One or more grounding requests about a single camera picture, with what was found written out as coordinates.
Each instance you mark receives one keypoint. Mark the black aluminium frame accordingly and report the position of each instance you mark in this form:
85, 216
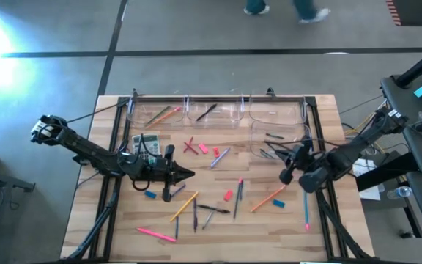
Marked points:
314, 113

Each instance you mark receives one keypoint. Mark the grey desk calculator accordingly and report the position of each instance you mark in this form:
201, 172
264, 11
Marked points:
152, 143

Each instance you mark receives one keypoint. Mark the yellow pencil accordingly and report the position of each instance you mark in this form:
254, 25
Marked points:
184, 206

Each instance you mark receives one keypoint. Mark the dark green pencil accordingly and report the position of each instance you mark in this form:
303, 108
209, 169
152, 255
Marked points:
156, 116

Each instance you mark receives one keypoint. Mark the clear water bottle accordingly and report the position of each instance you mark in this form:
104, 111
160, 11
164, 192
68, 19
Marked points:
399, 192

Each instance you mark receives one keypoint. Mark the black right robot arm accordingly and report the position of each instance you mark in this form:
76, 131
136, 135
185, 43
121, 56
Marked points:
361, 143

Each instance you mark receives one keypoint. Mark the person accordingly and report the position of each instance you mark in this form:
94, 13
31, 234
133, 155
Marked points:
306, 9

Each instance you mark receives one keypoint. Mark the red crayon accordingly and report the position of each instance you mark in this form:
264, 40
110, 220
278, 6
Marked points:
188, 144
192, 149

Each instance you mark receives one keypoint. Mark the light blue pencil pink eraser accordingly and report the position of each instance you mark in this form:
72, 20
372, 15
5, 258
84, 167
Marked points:
306, 210

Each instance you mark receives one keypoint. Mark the green crayon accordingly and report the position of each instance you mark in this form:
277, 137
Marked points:
275, 136

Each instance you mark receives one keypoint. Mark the black desk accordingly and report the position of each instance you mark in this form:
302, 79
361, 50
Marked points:
409, 146

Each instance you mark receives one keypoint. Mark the purple pen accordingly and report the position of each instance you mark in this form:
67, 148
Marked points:
195, 220

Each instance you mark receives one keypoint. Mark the lilac pen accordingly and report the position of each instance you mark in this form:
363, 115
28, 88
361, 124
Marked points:
220, 157

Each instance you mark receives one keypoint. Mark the clear plastic bin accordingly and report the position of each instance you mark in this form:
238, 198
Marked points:
137, 117
258, 132
277, 106
225, 117

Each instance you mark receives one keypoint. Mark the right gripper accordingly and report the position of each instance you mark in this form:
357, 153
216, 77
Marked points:
306, 165

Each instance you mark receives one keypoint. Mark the black monitor pole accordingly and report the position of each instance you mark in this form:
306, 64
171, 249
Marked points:
421, 65

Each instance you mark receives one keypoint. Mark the dark teal pencil pink eraser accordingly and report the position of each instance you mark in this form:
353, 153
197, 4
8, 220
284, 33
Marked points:
237, 199

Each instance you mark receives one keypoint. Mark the orange pencil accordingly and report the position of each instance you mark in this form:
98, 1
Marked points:
165, 116
268, 198

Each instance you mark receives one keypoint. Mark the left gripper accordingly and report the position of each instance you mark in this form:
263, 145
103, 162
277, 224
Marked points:
156, 170

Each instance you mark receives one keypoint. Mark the black side table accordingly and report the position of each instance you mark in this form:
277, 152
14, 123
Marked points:
6, 179

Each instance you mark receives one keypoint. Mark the small red eraser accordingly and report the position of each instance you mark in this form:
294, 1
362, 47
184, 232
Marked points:
216, 152

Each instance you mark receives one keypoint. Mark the white paper sheet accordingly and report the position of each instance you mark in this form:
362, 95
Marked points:
372, 192

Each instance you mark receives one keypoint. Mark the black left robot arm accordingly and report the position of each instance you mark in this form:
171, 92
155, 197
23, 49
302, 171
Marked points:
86, 150

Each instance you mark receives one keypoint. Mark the black gel pen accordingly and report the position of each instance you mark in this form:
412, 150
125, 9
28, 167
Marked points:
212, 208

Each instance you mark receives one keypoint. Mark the hazard striped floor mat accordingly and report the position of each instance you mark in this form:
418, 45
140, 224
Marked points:
416, 12

